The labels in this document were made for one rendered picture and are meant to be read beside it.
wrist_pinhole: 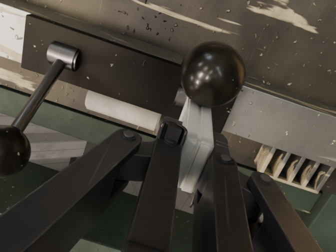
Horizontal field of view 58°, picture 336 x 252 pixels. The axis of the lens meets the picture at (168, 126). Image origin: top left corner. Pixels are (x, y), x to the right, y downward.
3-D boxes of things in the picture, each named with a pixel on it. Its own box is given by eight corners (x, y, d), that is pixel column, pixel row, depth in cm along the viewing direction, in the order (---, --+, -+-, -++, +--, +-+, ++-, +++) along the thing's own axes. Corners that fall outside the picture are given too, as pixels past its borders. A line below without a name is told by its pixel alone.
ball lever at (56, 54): (89, 69, 30) (19, 193, 22) (52, 56, 30) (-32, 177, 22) (89, 39, 27) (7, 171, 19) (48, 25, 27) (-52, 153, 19)
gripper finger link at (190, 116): (179, 190, 15) (164, 186, 15) (185, 130, 22) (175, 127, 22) (199, 141, 14) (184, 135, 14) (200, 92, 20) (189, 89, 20)
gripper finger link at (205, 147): (199, 141, 14) (214, 146, 14) (200, 92, 20) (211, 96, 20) (179, 190, 15) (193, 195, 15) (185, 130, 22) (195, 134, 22)
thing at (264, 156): (309, 178, 36) (317, 194, 33) (253, 160, 36) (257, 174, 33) (326, 151, 34) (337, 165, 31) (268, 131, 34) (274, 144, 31)
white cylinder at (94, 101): (91, 102, 35) (157, 124, 35) (82, 112, 32) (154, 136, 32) (96, 78, 33) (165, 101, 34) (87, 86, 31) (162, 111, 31)
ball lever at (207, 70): (201, 124, 29) (242, 113, 16) (163, 112, 29) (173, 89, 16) (213, 87, 29) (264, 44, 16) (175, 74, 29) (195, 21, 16)
